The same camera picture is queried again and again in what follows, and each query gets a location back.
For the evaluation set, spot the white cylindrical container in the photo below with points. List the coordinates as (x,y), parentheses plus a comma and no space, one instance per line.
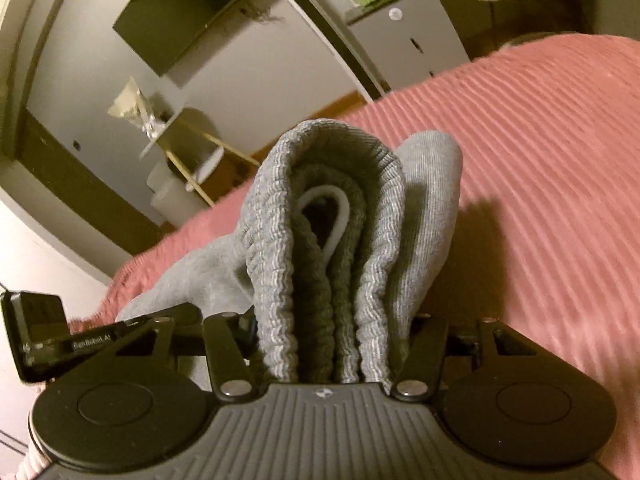
(170,197)

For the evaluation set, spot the grey sweatpants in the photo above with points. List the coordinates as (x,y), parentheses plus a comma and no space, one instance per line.
(338,241)

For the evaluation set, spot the grey drawer cabinet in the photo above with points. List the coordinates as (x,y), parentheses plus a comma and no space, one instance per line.
(408,41)

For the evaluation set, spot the gold tiered side table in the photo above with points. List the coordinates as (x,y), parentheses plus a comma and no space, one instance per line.
(209,166)

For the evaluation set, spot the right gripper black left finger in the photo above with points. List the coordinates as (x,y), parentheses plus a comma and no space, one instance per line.
(147,397)

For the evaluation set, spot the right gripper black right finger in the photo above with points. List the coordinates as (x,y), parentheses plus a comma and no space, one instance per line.
(504,398)

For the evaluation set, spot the black wall television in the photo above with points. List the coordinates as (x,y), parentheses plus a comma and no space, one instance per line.
(160,32)

